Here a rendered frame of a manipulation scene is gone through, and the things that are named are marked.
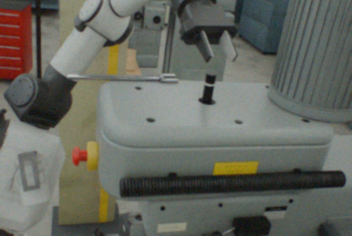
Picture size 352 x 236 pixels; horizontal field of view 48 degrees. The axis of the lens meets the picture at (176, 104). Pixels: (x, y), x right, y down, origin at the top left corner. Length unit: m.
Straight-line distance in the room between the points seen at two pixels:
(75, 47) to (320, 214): 0.73
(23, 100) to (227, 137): 0.56
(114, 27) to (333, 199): 0.67
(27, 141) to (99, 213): 2.17
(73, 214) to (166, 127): 2.54
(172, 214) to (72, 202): 2.35
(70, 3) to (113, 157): 1.84
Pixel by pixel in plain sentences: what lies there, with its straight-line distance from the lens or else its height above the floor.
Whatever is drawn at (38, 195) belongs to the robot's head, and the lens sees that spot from 0.98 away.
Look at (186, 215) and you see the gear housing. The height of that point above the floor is 1.69.
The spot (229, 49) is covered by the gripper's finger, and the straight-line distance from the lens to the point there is 0.80.
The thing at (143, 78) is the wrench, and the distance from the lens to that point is 0.88.
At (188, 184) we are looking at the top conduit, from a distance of 0.72.
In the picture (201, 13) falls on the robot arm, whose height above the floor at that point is 2.06.
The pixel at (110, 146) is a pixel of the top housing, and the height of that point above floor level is 1.85.
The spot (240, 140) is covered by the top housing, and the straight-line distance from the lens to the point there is 0.74.
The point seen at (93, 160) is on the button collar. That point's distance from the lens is 0.82.
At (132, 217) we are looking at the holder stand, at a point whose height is 1.17.
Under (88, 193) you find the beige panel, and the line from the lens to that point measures 3.09.
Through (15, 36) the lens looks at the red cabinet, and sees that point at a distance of 5.42.
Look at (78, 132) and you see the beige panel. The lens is 2.79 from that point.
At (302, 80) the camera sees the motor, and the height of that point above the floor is 1.96.
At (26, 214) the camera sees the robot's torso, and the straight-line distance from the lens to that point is 1.10.
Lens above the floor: 2.22
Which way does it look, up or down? 24 degrees down
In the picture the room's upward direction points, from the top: 8 degrees clockwise
